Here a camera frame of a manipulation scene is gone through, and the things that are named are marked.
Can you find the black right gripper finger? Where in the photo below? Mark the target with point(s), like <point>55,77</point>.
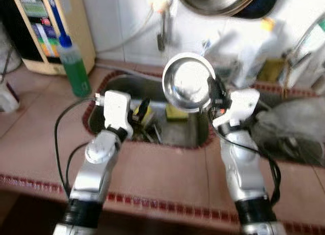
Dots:
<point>216,89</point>

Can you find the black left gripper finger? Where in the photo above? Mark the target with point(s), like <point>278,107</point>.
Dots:
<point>143,106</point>

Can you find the yellow plastic bowl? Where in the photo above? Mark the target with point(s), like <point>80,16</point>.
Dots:
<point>144,119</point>

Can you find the stainless steel bowl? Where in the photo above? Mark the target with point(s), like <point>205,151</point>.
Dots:
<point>188,82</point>

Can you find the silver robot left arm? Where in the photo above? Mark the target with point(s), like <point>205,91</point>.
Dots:
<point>96,169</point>

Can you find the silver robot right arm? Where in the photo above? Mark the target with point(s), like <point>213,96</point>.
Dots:
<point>244,169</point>

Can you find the light yellow sponge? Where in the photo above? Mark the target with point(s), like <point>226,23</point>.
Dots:
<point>177,114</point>

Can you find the steel sink basin with drain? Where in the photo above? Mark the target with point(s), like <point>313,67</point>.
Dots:
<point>183,131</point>

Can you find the white detergent bottle yellow cap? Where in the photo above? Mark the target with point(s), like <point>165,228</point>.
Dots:
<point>259,57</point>

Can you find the dark yellow sponge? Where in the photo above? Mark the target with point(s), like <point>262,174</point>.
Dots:
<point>271,70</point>

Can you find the green dish soap bottle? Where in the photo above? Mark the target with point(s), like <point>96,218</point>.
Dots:
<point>76,72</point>

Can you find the clear plastic bag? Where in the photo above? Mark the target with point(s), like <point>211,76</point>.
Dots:
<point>294,118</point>

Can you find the hanging steel pan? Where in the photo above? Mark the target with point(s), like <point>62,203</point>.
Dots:
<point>218,4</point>

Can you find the chrome gooseneck faucet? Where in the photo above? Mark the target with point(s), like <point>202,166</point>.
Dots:
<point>299,57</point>

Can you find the steel sink basin under faucet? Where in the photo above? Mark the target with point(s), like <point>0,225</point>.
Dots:
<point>304,154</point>

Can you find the beige water purifier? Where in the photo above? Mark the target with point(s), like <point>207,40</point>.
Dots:
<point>81,27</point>

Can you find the white printed mug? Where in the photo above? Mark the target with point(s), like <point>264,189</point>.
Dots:
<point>7,98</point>

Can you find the thin metal stirrer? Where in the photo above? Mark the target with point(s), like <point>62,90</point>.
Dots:
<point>7,65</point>

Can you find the white plastic jar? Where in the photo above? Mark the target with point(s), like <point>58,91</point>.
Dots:
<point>7,47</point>

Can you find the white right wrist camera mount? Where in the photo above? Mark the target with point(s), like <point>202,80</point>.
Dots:
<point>241,105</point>

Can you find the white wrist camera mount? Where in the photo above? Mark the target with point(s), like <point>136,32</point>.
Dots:
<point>117,110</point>
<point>241,105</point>

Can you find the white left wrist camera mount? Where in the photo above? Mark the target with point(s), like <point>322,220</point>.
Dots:
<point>117,110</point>

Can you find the steel wall tap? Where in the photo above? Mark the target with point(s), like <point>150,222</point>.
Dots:
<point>162,32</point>

